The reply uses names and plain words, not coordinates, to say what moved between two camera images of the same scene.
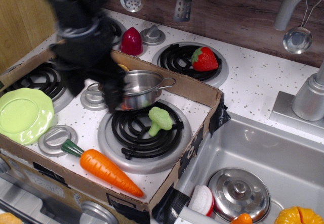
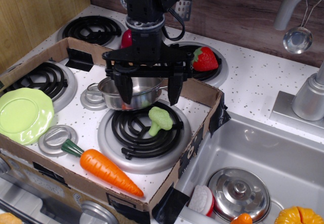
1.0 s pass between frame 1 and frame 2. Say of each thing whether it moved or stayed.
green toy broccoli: stayed
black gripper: moved
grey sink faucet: stayed
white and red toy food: stayed
